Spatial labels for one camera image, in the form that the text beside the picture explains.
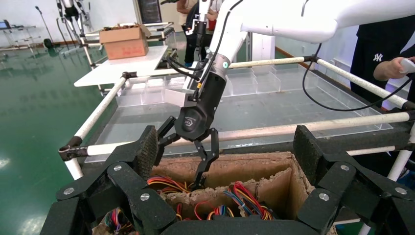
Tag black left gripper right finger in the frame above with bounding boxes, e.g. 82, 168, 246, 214
293, 124, 415, 235

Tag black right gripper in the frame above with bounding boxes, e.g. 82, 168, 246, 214
155, 72, 227, 191

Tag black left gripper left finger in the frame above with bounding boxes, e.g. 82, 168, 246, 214
40, 125, 177, 235

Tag power supply with colourful wires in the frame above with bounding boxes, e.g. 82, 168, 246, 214
146, 176, 197, 195
103, 207, 134, 235
194, 201, 235, 222

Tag white handheld controller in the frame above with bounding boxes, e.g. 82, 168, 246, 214
399, 58, 415, 74

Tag person's bare hand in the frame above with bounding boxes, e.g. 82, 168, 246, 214
373, 56, 415, 82

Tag brown pulp divider box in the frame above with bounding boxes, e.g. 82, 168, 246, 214
92, 151, 338, 235

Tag clear acrylic compartment tray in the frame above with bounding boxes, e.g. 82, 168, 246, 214
84, 64, 393, 164

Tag person in dark clothes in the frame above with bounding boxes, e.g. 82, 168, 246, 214
176, 0, 224, 66

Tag white table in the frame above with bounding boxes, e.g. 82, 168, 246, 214
73, 45, 169, 88

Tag brown cardboard carton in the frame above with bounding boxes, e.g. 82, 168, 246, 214
98, 23, 152, 61

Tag person in black shirt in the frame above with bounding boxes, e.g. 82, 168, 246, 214
350, 14, 415, 109

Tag thin black floor stand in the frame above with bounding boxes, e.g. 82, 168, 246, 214
34, 5, 55, 49

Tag background robot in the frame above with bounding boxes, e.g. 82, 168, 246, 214
55, 0, 93, 36

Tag metal workbench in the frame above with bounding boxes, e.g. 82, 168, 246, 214
0, 20, 43, 52

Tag white pipe frame conveyor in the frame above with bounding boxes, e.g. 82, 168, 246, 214
81, 70, 415, 163

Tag bundles of coloured wires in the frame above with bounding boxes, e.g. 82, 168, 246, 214
224, 181, 276, 221

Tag long black cable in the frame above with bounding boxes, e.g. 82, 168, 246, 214
301, 42, 415, 113

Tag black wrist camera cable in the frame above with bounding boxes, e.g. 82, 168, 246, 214
165, 0, 244, 98

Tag dark ribbed wall panel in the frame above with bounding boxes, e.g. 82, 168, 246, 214
138, 0, 163, 24

